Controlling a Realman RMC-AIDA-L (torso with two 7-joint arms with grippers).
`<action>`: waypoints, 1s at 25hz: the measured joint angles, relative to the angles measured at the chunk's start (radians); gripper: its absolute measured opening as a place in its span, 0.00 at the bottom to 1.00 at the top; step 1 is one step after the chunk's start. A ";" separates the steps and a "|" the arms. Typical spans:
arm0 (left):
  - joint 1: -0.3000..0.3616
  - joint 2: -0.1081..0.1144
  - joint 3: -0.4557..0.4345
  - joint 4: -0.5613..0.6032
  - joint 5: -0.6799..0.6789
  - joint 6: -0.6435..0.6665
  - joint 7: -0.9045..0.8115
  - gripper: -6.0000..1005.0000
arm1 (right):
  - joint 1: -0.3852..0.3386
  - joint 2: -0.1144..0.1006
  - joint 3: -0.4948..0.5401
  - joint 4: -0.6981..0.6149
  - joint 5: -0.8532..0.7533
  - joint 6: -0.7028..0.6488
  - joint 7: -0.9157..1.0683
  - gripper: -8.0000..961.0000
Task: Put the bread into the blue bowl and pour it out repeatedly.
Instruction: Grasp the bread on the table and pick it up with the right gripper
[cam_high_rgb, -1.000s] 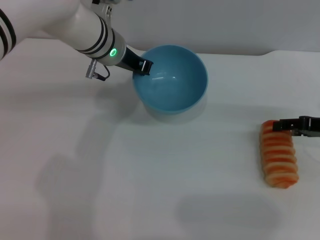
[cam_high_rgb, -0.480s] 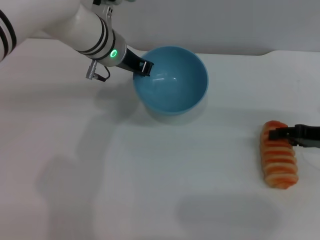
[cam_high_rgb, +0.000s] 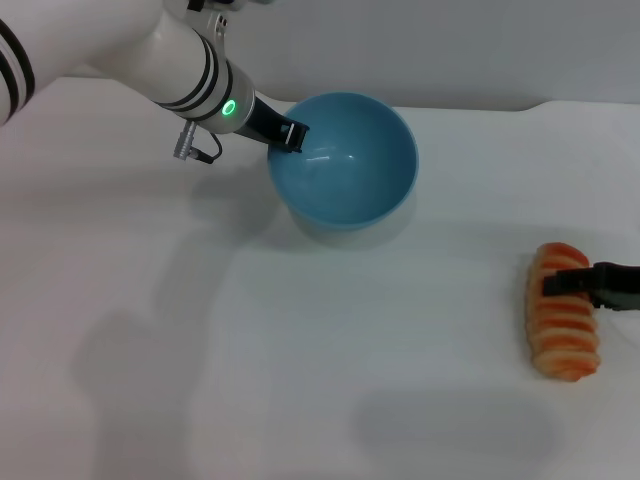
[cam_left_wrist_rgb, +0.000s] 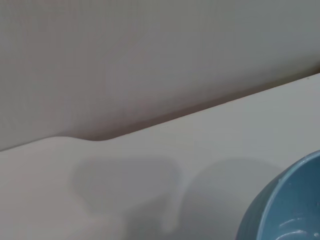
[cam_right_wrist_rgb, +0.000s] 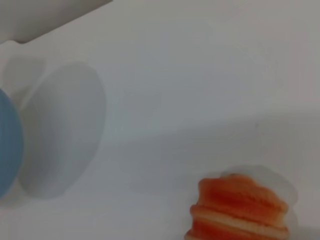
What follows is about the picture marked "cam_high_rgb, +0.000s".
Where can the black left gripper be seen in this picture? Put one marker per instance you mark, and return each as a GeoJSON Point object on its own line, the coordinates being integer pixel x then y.
{"type": "Point", "coordinates": [262, 122]}

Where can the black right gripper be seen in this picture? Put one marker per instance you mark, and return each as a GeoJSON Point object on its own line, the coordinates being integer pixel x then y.
{"type": "Point", "coordinates": [620, 290]}

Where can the orange striped bread loaf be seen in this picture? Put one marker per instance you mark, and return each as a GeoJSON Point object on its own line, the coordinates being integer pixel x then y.
{"type": "Point", "coordinates": [565, 335]}

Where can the blue bowl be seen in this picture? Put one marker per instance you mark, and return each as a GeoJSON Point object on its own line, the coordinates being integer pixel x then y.
{"type": "Point", "coordinates": [350, 170]}

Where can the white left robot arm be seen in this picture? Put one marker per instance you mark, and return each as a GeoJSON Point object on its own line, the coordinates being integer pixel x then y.
{"type": "Point", "coordinates": [125, 55]}

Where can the left camera mount bracket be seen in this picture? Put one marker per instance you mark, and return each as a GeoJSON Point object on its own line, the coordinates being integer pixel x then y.
{"type": "Point", "coordinates": [221, 22]}

